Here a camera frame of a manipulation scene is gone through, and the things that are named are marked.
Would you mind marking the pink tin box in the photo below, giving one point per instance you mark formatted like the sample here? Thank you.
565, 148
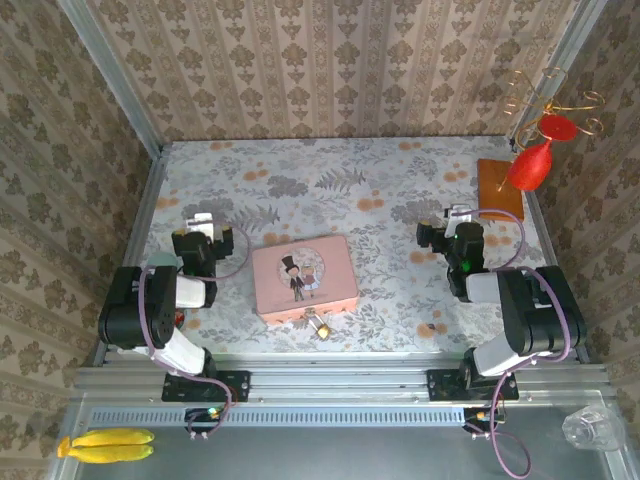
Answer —
300, 260

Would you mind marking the small key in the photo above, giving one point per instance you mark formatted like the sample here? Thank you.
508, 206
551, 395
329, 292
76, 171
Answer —
429, 328

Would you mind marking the brass padlock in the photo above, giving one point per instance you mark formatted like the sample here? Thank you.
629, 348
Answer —
322, 331

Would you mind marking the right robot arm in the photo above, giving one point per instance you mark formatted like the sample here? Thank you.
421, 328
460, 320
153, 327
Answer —
540, 310

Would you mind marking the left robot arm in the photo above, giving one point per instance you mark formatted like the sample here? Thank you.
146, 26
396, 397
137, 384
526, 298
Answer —
135, 310

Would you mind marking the teal plastic cup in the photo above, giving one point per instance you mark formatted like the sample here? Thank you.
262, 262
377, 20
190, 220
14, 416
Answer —
161, 259

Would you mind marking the wooden base board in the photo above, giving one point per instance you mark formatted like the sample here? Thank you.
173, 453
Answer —
492, 200

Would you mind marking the plate of toy fruit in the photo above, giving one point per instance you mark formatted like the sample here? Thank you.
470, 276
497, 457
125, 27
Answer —
180, 318

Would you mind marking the floral tablecloth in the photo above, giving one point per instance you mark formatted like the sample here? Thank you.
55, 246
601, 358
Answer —
350, 200

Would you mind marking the red wine glass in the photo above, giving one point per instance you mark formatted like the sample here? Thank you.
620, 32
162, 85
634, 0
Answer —
530, 167

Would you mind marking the silver box latch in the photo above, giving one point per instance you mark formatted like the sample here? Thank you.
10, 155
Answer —
311, 313

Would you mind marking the small black controller board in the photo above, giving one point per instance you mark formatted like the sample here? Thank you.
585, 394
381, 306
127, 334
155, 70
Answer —
200, 416
480, 416

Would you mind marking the yellow toy banana bunch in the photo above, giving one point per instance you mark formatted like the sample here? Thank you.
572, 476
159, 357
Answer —
110, 445

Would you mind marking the clear plastic glass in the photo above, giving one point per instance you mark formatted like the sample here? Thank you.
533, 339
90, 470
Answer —
592, 429

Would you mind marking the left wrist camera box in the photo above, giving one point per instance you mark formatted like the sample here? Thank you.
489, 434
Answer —
200, 222

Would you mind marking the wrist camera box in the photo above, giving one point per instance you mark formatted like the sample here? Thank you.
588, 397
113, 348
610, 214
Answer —
200, 222
456, 215

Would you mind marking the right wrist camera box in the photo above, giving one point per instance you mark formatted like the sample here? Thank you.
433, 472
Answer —
456, 215

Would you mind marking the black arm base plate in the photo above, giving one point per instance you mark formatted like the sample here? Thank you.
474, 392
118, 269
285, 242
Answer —
442, 385
235, 387

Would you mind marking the aluminium frame rail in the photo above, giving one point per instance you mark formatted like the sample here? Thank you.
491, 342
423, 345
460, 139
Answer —
340, 375

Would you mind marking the aluminium frame post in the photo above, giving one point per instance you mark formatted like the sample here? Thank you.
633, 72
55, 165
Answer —
115, 80
565, 65

